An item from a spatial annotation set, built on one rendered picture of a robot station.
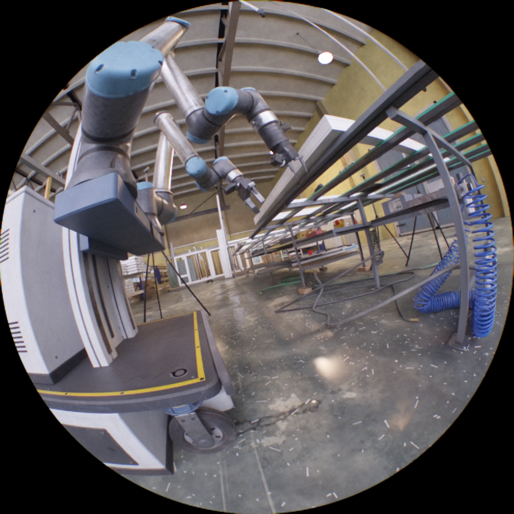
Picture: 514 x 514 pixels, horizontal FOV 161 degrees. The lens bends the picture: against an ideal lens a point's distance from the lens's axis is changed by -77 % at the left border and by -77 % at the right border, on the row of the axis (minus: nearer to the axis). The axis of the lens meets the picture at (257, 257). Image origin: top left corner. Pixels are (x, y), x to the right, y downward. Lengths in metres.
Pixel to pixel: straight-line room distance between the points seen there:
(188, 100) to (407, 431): 1.15
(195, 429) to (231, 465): 0.16
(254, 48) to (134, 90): 8.54
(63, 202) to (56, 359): 0.41
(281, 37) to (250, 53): 1.46
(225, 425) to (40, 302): 0.58
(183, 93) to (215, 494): 1.15
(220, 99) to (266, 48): 8.46
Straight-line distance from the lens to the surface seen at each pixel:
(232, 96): 0.56
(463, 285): 0.80
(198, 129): 0.64
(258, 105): 0.65
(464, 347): 0.87
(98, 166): 0.42
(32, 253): 0.64
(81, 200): 0.39
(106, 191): 0.36
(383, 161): 8.53
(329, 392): 0.71
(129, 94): 0.39
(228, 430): 0.54
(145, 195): 0.90
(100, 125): 0.44
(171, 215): 1.07
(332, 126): 0.69
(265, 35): 8.72
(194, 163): 0.86
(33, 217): 0.67
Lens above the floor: 0.51
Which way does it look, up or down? 1 degrees up
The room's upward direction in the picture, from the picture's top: 14 degrees counter-clockwise
